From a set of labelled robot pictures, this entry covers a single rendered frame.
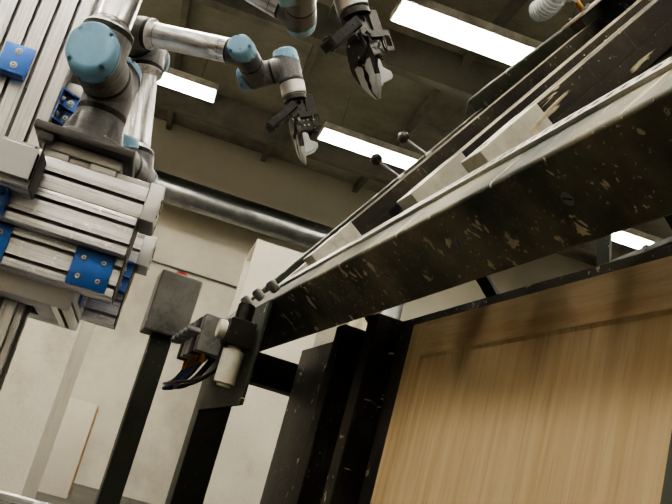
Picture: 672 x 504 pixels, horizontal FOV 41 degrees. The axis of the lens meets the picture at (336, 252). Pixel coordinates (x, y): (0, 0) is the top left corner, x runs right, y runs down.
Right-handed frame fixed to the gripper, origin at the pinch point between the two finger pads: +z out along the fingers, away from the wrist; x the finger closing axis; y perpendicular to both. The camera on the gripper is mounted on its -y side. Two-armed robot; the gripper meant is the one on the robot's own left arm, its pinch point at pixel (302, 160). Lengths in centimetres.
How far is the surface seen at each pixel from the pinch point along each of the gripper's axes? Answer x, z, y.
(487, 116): -56, 13, 35
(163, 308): 4, 35, -48
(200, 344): -42, 52, -43
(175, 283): 4, 29, -43
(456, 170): -114, 40, -2
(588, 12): -53, -13, 72
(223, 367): -54, 60, -40
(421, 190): -115, 42, -9
